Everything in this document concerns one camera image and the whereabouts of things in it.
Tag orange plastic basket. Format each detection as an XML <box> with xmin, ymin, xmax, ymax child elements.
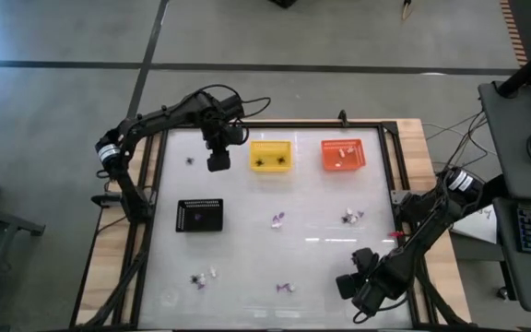
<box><xmin>320</xmin><ymin>138</ymin><xmax>368</xmax><ymax>172</ymax></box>

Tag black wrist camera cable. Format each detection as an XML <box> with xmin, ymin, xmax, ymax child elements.
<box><xmin>351</xmin><ymin>294</ymin><xmax>409</xmax><ymax>325</ymax></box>
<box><xmin>195</xmin><ymin>83</ymin><xmax>272</xmax><ymax>144</ymax></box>

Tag black diagonal pole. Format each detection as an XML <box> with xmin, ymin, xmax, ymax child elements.
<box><xmin>495</xmin><ymin>35</ymin><xmax>531</xmax><ymax>99</ymax></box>

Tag yellow plastic basket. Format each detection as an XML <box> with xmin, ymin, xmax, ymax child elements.
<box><xmin>250</xmin><ymin>139</ymin><xmax>293</xmax><ymax>173</ymax></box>

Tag black left wrist camera cable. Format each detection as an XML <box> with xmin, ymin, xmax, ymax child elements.
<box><xmin>195</xmin><ymin>83</ymin><xmax>272</xmax><ymax>144</ymax></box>

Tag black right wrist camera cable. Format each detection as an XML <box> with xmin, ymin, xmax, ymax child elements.
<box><xmin>351</xmin><ymin>294</ymin><xmax>409</xmax><ymax>325</ymax></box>

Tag white paper sheet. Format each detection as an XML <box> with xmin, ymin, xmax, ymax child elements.
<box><xmin>449</xmin><ymin>202</ymin><xmax>500</xmax><ymax>245</ymax></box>

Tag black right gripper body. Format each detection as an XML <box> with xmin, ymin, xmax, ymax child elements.
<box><xmin>352</xmin><ymin>247</ymin><xmax>403</xmax><ymax>317</ymax></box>

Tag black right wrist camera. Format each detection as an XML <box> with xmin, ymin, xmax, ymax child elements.
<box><xmin>336</xmin><ymin>274</ymin><xmax>359</xmax><ymax>300</ymax></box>

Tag black plastic basket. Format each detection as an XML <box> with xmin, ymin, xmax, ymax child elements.
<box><xmin>175</xmin><ymin>197</ymin><xmax>225</xmax><ymax>233</ymax></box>

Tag black aluminium rig frame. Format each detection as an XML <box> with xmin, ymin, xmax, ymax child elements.
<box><xmin>69</xmin><ymin>109</ymin><xmax>472</xmax><ymax>332</ymax></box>

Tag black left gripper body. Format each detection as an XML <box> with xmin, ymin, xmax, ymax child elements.
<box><xmin>203</xmin><ymin>118</ymin><xmax>249</xmax><ymax>149</ymax></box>

